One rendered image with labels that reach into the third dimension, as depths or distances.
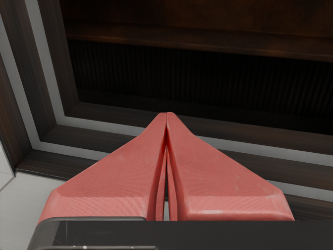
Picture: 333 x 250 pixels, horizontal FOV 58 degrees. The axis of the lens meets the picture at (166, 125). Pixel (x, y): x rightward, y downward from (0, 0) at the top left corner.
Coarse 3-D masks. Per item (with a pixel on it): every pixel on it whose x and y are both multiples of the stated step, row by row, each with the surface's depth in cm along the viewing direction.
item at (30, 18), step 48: (0, 0) 13; (48, 0) 15; (0, 48) 14; (48, 48) 16; (0, 96) 15; (48, 96) 17; (48, 144) 17; (96, 144) 17; (240, 144) 16; (288, 144) 16; (288, 192) 15
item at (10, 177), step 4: (0, 172) 17; (0, 176) 17; (4, 176) 17; (8, 176) 17; (12, 176) 16; (0, 180) 17; (4, 180) 17; (8, 180) 17; (0, 184) 17; (4, 184) 17; (0, 188) 17
